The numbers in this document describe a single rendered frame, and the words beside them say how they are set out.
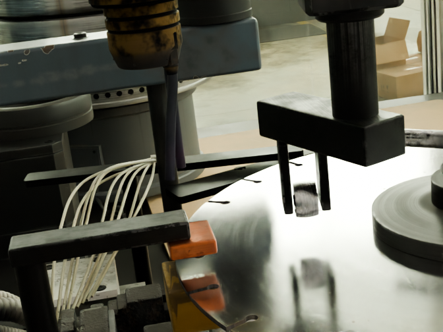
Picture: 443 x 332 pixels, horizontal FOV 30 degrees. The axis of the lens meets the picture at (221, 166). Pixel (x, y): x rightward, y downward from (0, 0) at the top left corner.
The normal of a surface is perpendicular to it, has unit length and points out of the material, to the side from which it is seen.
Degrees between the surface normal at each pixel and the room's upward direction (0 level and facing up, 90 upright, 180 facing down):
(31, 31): 90
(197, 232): 0
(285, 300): 0
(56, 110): 90
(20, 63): 90
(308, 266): 0
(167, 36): 90
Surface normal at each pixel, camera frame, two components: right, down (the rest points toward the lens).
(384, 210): -0.20, -0.93
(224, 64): 0.16, 0.29
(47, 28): -0.29, 0.33
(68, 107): 0.77, 0.11
